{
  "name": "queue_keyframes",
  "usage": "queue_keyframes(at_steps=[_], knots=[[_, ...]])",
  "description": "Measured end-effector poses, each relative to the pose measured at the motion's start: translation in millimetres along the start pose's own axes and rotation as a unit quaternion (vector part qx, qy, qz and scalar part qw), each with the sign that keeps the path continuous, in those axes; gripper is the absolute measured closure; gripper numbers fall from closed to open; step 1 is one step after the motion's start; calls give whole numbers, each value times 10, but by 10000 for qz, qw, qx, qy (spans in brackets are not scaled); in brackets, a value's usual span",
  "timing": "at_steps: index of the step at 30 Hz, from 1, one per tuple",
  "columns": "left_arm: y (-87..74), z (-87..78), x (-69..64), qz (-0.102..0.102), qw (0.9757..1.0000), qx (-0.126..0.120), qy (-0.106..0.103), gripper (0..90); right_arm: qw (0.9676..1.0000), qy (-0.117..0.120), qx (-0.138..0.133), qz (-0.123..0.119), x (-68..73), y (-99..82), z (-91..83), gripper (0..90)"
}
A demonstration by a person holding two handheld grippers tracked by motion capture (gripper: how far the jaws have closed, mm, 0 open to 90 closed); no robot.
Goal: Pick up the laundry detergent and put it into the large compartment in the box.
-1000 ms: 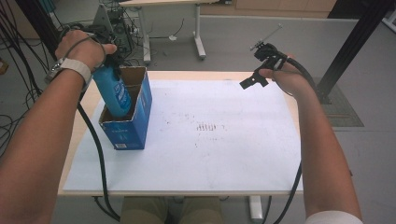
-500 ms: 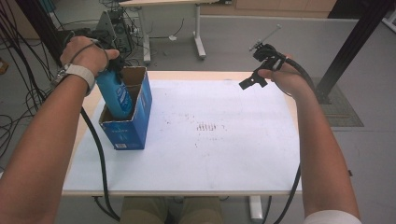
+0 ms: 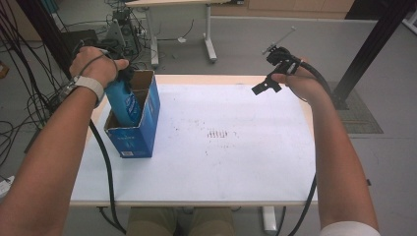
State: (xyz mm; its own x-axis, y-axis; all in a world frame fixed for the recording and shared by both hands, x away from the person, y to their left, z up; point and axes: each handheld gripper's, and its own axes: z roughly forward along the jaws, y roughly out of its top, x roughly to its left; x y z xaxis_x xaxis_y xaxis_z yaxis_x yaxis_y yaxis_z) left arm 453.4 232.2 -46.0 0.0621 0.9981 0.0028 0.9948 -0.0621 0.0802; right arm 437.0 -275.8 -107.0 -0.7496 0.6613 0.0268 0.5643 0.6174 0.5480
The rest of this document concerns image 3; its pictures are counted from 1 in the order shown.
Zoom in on person's left hand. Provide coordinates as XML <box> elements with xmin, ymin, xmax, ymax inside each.
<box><xmin>69</xmin><ymin>45</ymin><xmax>130</xmax><ymax>89</ymax></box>

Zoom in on black equipment box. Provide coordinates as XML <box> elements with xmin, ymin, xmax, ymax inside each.
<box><xmin>60</xmin><ymin>29</ymin><xmax>99</xmax><ymax>57</ymax></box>

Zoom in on grey floor mat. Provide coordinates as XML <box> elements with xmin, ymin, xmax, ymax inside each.
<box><xmin>333</xmin><ymin>82</ymin><xmax>384</xmax><ymax>135</ymax></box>

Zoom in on black frame post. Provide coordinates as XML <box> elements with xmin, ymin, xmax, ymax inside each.
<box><xmin>15</xmin><ymin>0</ymin><xmax>74</xmax><ymax>80</ymax></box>
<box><xmin>329</xmin><ymin>0</ymin><xmax>417</xmax><ymax>110</ymax></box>

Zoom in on person's right hand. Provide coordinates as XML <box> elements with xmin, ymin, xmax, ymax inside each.
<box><xmin>270</xmin><ymin>58</ymin><xmax>330</xmax><ymax>106</ymax></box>

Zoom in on blue bottle with white cap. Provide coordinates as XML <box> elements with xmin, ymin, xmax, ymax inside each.
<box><xmin>104</xmin><ymin>80</ymin><xmax>144</xmax><ymax>128</ymax></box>

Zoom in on person's legs in khaki trousers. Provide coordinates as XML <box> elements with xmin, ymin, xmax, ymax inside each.
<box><xmin>125</xmin><ymin>206</ymin><xmax>236</xmax><ymax>236</ymax></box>

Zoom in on desk with white legs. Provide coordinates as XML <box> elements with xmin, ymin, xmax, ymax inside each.
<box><xmin>126</xmin><ymin>0</ymin><xmax>245</xmax><ymax>69</ymax></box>

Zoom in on wristwatch with beige strap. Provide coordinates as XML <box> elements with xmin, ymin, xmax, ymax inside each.
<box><xmin>48</xmin><ymin>75</ymin><xmax>105</xmax><ymax>108</ymax></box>

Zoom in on white power strip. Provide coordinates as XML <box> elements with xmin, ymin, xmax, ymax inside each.
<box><xmin>0</xmin><ymin>175</ymin><xmax>16</xmax><ymax>199</ymax></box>

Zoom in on device on stand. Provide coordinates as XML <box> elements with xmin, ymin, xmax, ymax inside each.
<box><xmin>111</xmin><ymin>9</ymin><xmax>140</xmax><ymax>50</ymax></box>

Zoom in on white paper sheet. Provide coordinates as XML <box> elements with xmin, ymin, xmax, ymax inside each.
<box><xmin>70</xmin><ymin>83</ymin><xmax>319</xmax><ymax>203</ymax></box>

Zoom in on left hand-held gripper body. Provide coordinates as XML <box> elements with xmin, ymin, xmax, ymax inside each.
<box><xmin>97</xmin><ymin>19</ymin><xmax>128</xmax><ymax>61</ymax></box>

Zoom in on white sleeve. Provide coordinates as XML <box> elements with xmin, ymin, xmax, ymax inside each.
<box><xmin>318</xmin><ymin>220</ymin><xmax>382</xmax><ymax>236</ymax></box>

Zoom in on blue cardboard box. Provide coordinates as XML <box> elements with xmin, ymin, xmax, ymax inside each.
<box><xmin>103</xmin><ymin>69</ymin><xmax>161</xmax><ymax>159</ymax></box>

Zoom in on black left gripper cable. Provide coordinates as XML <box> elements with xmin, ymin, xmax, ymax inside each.
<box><xmin>88</xmin><ymin>119</ymin><xmax>128</xmax><ymax>235</ymax></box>

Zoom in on white table leg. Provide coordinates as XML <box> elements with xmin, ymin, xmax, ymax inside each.
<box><xmin>261</xmin><ymin>206</ymin><xmax>278</xmax><ymax>234</ymax></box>

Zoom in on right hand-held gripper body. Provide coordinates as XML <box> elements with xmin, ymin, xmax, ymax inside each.
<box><xmin>261</xmin><ymin>26</ymin><xmax>302</xmax><ymax>76</ymax></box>

